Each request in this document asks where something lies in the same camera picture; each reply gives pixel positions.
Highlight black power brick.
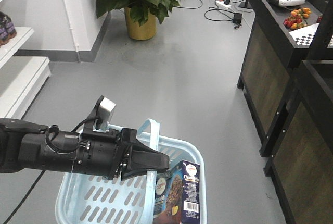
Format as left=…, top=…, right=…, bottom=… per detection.
left=232, top=13, right=242, bottom=24

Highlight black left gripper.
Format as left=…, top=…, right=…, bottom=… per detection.
left=74, top=128, right=170, bottom=181

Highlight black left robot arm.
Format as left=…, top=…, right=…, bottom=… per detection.
left=1, top=118, right=169, bottom=180

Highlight wooden black-framed produce stand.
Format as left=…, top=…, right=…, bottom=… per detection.
left=237, top=0, right=329, bottom=157

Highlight white store shelf unit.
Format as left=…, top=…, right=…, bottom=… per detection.
left=1, top=26, right=51, bottom=119

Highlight pile of small fruits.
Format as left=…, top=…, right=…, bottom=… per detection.
left=283, top=7, right=312, bottom=30

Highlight light blue plastic basket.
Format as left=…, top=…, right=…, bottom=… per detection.
left=55, top=119, right=208, bottom=223

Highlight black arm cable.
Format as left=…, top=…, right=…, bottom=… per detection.
left=2, top=170, right=46, bottom=224

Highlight dark bottles on shelf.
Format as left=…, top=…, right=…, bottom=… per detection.
left=1, top=12, right=17, bottom=45

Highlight dark blue chocolate cookie box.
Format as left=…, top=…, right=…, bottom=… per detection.
left=153, top=160, right=200, bottom=223

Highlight checkerboard calibration sheet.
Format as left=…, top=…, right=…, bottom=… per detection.
left=289, top=23, right=319, bottom=46

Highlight yellow plant pot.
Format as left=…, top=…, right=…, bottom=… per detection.
left=124, top=7, right=157, bottom=41

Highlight white power strip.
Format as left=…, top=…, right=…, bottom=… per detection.
left=215, top=0, right=232, bottom=9

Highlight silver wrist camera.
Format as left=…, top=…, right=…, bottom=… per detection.
left=93, top=95, right=116, bottom=132

